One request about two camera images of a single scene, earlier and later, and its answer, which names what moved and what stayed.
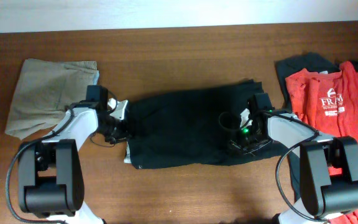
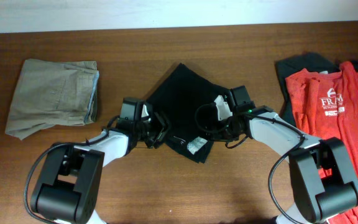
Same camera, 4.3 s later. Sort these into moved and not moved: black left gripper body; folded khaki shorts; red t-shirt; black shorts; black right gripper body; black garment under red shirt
Moved: black left gripper body; black right gripper body; black shorts
Not moved: red t-shirt; black garment under red shirt; folded khaki shorts
